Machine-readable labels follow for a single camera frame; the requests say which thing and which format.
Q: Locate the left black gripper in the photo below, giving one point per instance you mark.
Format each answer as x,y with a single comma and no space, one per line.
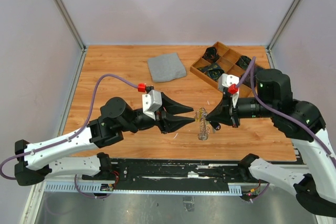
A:
168,123

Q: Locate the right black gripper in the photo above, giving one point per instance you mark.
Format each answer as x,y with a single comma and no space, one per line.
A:
225,113

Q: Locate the black capped key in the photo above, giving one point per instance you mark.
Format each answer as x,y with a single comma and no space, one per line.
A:
216,126

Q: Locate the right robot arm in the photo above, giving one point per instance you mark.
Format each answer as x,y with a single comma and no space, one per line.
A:
300,121

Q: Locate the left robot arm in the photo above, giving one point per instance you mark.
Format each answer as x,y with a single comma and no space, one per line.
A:
54,157

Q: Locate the rolled dark tie centre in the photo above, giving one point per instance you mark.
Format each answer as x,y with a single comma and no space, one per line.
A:
213,71

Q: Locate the rolled dark tie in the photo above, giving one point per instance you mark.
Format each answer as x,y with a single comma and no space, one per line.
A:
243,62
213,71
211,55

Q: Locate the folded grey cloth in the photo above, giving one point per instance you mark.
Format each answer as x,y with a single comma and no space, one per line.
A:
166,68

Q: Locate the wooden compartment tray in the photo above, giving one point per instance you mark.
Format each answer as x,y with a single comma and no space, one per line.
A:
227,59

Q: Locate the rolled dark tie right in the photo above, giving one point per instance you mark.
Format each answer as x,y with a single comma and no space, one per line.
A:
243,62

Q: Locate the rolled dark tie top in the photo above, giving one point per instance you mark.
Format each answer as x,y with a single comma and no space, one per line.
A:
211,55

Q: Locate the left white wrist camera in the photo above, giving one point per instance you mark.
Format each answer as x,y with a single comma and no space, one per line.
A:
151,102

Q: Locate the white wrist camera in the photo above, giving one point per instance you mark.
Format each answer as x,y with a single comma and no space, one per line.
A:
228,83
151,102

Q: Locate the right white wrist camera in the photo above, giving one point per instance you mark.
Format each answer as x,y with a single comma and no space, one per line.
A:
228,83

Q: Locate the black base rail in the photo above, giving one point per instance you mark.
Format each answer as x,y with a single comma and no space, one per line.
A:
173,175

